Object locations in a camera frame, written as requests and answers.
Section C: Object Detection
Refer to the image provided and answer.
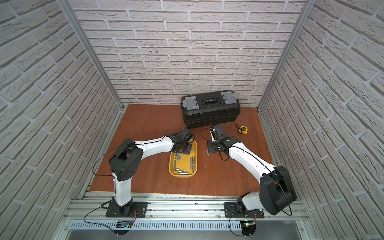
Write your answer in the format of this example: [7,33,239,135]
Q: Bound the yellow plastic tray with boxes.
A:
[168,139,199,179]

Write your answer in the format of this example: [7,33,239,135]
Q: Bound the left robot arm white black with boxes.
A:
[106,128,194,217]

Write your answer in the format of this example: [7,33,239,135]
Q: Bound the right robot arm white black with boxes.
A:
[208,125,297,216]

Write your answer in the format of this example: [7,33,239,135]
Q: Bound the silver sockets in tray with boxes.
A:
[172,152,197,176]

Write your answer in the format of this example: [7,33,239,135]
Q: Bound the yellow tape measure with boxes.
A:
[236,125,248,135]

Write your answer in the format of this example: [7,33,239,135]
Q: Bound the black plastic toolbox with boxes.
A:
[181,90,241,129]

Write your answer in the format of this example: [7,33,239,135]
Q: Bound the right green circuit board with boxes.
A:
[240,221,256,237]

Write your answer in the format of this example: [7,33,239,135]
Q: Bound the green circuit board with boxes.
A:
[240,221,256,237]
[116,221,134,229]

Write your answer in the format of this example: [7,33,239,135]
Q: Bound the left green circuit board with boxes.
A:
[116,221,134,229]

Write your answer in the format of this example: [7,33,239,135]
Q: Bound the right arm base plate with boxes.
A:
[224,202,265,219]

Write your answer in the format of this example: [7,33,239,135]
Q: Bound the aluminium rail frame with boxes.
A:
[53,191,315,240]

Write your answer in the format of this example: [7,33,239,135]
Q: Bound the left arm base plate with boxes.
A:
[106,201,148,218]

